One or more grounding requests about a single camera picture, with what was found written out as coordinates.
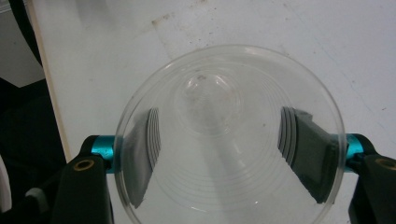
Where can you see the clear plastic cup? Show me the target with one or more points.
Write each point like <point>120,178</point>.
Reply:
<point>218,174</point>

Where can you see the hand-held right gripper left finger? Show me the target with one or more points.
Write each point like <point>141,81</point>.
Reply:
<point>140,155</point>

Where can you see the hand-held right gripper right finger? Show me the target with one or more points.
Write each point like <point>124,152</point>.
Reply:
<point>311,155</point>

